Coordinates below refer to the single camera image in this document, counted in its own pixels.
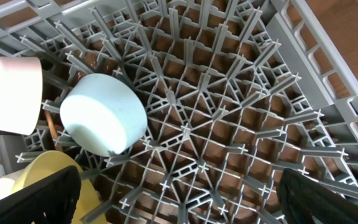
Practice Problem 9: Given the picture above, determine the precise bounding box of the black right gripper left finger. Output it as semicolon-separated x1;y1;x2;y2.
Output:
0;166;81;224

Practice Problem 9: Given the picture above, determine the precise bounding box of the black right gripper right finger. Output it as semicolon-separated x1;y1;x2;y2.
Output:
277;168;358;224

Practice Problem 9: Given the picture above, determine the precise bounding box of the yellow plate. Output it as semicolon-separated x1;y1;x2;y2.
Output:
11;151;101;224

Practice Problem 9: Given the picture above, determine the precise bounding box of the white cup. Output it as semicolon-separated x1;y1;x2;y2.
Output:
0;169;23;200

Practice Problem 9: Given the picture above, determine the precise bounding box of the wooden chopstick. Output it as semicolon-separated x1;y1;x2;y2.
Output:
44;110;58;141

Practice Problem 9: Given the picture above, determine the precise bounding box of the light blue bowl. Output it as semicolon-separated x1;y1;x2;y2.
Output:
60;73;147;157

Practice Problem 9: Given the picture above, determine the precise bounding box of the white bowl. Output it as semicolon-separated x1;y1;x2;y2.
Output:
0;57;43;135

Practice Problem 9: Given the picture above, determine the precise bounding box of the grey dishwasher rack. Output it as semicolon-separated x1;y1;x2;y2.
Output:
0;0;358;223

